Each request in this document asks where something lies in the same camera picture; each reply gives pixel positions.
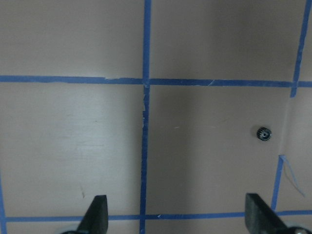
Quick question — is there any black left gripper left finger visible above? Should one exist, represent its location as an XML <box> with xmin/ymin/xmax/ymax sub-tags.
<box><xmin>77</xmin><ymin>195</ymin><xmax>108</xmax><ymax>234</ymax></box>

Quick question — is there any loose blue tape thread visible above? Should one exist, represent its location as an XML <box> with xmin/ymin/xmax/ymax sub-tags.
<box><xmin>279</xmin><ymin>155</ymin><xmax>306</xmax><ymax>197</ymax></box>

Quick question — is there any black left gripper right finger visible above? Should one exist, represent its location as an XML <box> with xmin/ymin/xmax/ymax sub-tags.
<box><xmin>245</xmin><ymin>193</ymin><xmax>289</xmax><ymax>234</ymax></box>

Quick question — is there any small black bearing gear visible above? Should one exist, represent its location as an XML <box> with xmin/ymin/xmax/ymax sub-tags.
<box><xmin>256</xmin><ymin>127</ymin><xmax>272</xmax><ymax>142</ymax></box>

